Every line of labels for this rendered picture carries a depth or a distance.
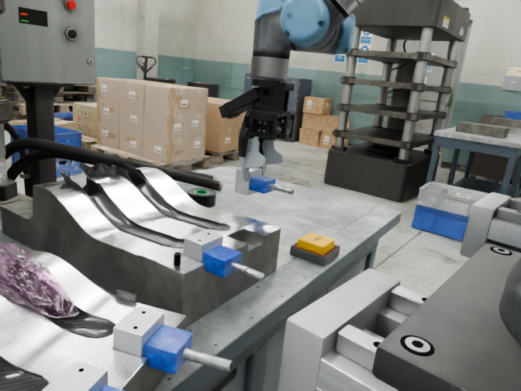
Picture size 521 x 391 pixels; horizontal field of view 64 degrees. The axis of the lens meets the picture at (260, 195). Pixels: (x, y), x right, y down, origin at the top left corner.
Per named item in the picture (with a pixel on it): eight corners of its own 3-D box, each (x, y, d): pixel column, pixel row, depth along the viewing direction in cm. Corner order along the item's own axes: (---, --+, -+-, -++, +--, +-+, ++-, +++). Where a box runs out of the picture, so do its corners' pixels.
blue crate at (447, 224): (495, 237, 362) (502, 212, 356) (486, 249, 330) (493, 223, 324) (423, 217, 396) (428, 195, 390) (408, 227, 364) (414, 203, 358)
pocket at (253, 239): (263, 254, 75) (264, 235, 74) (245, 264, 71) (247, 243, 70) (242, 247, 78) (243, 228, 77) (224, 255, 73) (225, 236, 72)
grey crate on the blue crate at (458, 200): (501, 213, 356) (505, 196, 352) (492, 224, 324) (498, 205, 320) (428, 196, 390) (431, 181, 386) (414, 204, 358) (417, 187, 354)
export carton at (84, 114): (127, 137, 574) (127, 107, 562) (97, 140, 539) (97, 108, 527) (100, 130, 609) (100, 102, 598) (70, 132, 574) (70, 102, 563)
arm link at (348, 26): (344, 53, 73) (283, 49, 76) (352, 57, 83) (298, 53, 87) (351, 5, 71) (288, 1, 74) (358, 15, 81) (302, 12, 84)
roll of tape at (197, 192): (212, 198, 122) (212, 187, 121) (219, 208, 114) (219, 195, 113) (184, 199, 119) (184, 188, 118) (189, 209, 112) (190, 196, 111)
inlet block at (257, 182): (296, 202, 90) (299, 178, 89) (284, 206, 86) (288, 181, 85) (247, 188, 97) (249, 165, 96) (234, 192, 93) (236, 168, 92)
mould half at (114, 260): (276, 271, 81) (284, 204, 78) (181, 330, 60) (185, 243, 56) (109, 207, 107) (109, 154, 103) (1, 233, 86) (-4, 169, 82)
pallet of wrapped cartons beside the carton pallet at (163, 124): (210, 167, 509) (215, 87, 483) (161, 178, 444) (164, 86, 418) (141, 150, 570) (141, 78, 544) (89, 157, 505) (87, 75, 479)
